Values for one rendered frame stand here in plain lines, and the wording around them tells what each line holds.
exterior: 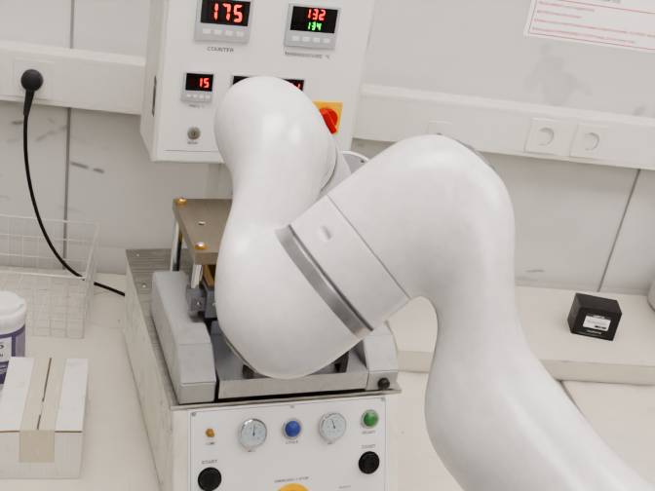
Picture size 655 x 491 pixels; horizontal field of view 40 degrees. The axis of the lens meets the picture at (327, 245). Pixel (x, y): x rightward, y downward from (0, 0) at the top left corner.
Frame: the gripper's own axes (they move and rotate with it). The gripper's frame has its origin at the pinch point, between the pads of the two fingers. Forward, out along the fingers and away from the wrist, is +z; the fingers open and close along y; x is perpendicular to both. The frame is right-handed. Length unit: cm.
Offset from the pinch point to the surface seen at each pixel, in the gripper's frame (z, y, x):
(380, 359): 2.3, 13.5, -4.0
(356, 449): 11.9, 10.0, -12.9
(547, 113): -3, 65, 50
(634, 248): 25, 97, 38
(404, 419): 27.9, 27.9, 0.7
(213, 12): -26.7, -9.3, 38.6
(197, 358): 1.7, -13.7, -2.3
